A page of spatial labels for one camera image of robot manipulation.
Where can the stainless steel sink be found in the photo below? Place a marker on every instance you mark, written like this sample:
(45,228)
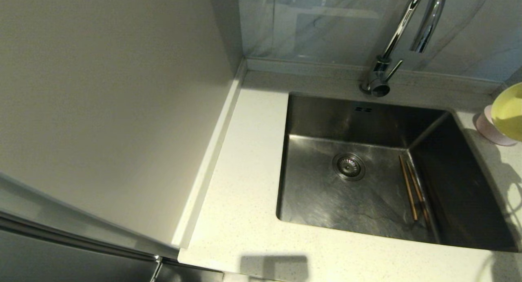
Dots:
(326,208)

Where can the grey tall cabinet door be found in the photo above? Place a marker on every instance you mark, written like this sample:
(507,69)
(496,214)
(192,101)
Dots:
(61,261)

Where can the yellow plastic bowl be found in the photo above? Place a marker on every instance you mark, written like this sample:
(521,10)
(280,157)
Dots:
(509,111)

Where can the chrome gooseneck faucet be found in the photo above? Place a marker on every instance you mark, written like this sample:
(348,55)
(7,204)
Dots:
(379,78)

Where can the metal sink drain strainer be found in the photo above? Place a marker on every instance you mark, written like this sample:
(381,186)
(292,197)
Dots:
(348,166)

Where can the pink plastic bowl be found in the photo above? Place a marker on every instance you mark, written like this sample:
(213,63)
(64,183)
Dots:
(487,129)

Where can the wooden chopstick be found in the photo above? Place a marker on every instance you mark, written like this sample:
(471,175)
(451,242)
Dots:
(420,198)
(409,188)

